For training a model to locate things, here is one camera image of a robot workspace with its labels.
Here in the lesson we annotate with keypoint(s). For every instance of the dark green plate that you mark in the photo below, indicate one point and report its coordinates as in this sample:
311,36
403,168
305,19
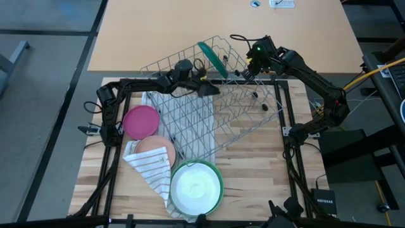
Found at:
213,60

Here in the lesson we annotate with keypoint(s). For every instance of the light green plate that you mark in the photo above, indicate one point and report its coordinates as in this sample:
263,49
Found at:
221,187

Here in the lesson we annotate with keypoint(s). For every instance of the black desk base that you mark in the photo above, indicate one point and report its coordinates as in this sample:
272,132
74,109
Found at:
341,152

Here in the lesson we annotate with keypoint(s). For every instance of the beige desk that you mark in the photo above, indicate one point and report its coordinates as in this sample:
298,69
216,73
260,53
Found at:
158,31

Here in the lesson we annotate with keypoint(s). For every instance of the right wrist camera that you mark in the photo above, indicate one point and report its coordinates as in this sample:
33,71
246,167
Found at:
264,47

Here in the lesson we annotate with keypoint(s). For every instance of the black Netgear router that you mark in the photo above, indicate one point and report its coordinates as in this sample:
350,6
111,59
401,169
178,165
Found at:
324,201

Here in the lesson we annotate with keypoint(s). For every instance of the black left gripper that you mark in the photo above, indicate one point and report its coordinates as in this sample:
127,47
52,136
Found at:
193,84

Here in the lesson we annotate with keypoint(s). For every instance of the black side desk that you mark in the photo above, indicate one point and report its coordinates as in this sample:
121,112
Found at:
379,95

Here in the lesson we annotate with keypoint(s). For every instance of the pale pink plate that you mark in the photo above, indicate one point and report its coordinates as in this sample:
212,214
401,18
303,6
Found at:
155,144

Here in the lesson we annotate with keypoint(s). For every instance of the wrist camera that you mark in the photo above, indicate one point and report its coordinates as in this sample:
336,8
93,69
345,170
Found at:
264,47
183,68

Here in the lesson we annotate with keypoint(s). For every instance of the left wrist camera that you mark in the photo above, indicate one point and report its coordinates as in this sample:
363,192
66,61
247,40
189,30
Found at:
183,68

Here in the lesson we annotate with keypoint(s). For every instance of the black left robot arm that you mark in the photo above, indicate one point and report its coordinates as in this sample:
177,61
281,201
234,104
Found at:
139,84

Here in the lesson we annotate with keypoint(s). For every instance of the white red-striped dish towel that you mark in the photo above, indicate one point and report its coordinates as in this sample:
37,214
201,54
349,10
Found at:
152,171

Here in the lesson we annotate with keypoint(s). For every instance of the grey metal bench leg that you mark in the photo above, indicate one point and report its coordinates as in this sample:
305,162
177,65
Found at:
12,58

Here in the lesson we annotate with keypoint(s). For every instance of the magenta plate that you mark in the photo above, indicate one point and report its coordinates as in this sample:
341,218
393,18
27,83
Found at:
140,122

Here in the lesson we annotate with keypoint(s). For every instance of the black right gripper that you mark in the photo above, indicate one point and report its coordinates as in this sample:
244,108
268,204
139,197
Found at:
259,67

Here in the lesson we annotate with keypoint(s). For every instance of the white plate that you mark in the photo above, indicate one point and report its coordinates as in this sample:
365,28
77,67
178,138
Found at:
194,188

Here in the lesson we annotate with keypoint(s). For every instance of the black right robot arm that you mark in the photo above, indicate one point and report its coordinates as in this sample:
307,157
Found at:
316,79

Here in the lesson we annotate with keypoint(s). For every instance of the white power strip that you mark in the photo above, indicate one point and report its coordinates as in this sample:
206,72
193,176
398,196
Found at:
281,3

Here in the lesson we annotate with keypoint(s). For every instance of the black aluminium table frame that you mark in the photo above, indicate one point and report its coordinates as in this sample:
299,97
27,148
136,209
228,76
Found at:
282,85

